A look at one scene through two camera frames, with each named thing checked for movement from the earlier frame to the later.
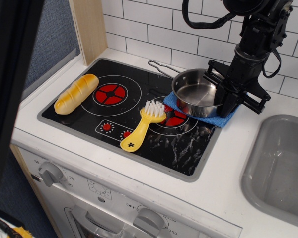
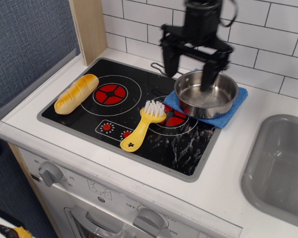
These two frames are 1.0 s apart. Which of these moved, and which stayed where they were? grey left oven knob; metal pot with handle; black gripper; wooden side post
Moved: black gripper
Stayed: metal pot with handle; grey left oven knob; wooden side post
